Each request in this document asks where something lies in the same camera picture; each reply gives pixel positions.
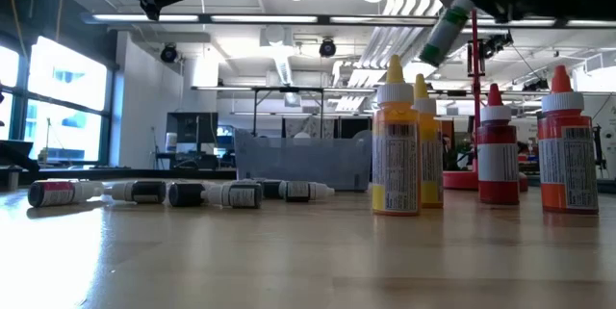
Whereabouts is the grey translucent plastic bin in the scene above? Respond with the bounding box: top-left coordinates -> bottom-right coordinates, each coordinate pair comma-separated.
234,128 -> 374,193

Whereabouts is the orange food coloring bottle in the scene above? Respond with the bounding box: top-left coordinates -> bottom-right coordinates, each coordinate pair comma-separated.
537,64 -> 601,216

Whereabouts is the yellow food coloring bottle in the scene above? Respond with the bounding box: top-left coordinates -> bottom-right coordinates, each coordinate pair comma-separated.
372,54 -> 422,218
412,73 -> 445,210

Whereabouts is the green food coloring bottle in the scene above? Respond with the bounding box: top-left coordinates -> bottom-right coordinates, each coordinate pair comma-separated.
418,0 -> 477,68

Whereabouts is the black aluminium table frame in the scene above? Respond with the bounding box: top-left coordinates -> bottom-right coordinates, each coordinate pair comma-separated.
0,139 -> 237,190

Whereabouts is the red desk lamp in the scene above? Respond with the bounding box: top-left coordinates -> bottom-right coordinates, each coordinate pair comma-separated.
436,0 -> 529,193

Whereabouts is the large bright window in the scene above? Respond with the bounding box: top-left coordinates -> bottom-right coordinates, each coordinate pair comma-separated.
0,34 -> 115,166

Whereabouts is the black ceiling spotlight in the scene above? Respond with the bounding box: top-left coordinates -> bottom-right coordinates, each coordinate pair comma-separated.
159,42 -> 179,64
480,31 -> 515,59
318,38 -> 338,59

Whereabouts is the black computer monitor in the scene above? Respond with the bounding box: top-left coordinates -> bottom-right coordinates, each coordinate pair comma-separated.
167,112 -> 218,156

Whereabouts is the black background table frame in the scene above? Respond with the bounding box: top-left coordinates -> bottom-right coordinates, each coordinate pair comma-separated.
250,86 -> 324,138

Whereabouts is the red food coloring bottle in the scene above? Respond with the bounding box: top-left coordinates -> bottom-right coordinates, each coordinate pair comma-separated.
475,83 -> 521,206

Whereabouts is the overhead light bar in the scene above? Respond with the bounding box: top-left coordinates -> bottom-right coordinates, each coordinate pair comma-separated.
81,13 -> 616,30

